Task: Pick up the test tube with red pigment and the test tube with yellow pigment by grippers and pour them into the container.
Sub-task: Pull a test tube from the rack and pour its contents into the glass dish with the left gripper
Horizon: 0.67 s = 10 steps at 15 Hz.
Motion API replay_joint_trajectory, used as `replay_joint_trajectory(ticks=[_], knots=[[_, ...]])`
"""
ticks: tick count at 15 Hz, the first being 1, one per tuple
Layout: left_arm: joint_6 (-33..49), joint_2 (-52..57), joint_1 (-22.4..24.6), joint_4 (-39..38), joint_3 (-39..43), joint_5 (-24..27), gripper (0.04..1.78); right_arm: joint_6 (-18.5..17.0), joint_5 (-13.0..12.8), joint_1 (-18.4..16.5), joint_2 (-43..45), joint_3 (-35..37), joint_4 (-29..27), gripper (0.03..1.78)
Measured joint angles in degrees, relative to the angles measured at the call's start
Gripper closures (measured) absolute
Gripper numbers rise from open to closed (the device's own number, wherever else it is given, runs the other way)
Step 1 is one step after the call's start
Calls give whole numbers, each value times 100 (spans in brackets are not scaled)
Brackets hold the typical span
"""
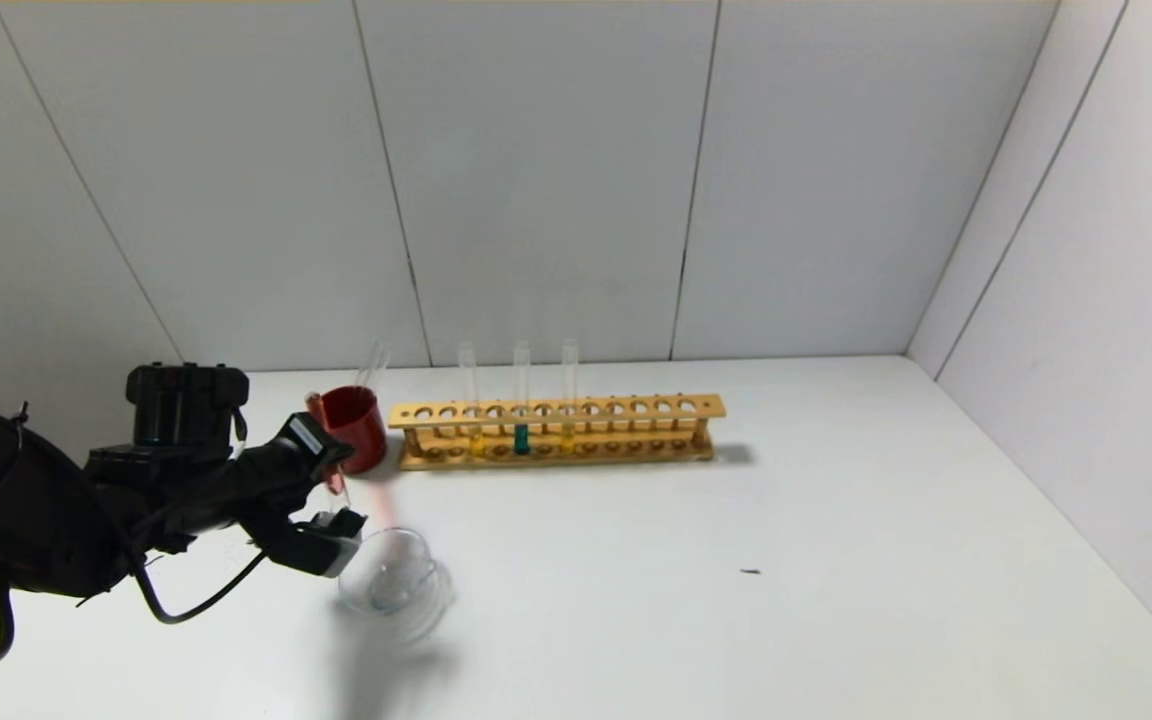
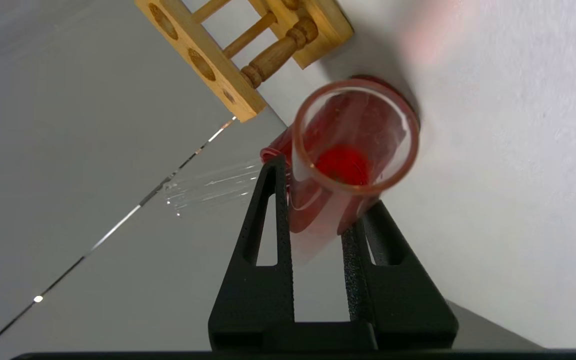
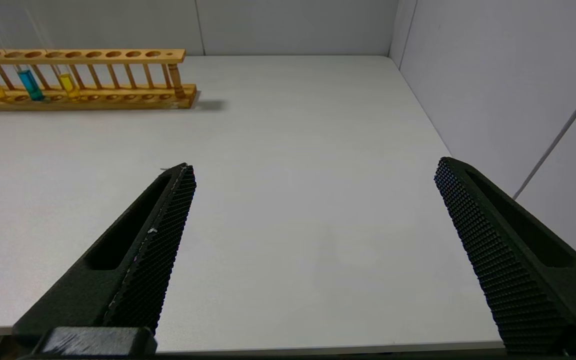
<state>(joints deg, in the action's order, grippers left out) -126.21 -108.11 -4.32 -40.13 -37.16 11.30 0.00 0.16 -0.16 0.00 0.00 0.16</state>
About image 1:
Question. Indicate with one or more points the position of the clear glass beaker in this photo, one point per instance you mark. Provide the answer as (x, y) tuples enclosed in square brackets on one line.
[(406, 600)]

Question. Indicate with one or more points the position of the test tube with yellow pigment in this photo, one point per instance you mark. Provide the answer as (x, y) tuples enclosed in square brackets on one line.
[(476, 440), (569, 438)]

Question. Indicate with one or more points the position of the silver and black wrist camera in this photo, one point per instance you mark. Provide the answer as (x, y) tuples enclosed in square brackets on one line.
[(321, 545)]

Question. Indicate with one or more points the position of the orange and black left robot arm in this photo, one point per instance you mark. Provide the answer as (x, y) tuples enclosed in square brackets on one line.
[(26, 510)]

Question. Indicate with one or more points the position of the wooden test tube rack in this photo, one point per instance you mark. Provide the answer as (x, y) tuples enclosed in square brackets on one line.
[(586, 412)]

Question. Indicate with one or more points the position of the dark red plastic cup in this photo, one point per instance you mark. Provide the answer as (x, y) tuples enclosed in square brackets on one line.
[(361, 430)]

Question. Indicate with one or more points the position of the test tube with teal pigment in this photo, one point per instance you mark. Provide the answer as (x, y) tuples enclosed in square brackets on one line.
[(522, 438)]

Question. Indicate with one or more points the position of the empty glass test tube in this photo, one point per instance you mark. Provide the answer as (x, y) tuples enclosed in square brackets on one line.
[(376, 365)]

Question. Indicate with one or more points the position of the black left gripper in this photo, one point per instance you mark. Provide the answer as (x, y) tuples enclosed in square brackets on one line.
[(307, 437)]

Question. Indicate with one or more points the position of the test tube with red pigment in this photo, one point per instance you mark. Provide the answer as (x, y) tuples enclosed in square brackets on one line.
[(339, 487)]

